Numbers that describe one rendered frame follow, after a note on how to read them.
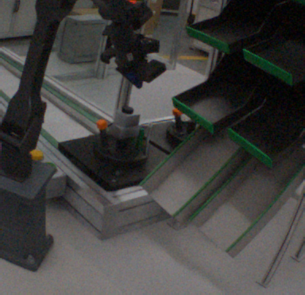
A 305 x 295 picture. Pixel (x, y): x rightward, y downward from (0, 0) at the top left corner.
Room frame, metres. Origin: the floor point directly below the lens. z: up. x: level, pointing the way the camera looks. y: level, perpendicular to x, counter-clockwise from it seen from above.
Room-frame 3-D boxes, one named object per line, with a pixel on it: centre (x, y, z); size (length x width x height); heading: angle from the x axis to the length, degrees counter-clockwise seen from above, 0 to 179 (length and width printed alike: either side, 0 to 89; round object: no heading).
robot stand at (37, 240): (0.76, 0.26, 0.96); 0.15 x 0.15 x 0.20; 85
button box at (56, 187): (1.03, 0.28, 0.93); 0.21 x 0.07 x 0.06; 47
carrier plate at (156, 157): (1.12, 0.07, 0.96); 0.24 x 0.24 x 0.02; 47
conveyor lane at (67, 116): (1.35, 0.28, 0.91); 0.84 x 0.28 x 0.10; 47
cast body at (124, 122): (1.13, 0.07, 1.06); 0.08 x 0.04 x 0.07; 137
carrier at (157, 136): (1.31, -0.10, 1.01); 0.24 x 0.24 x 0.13; 47
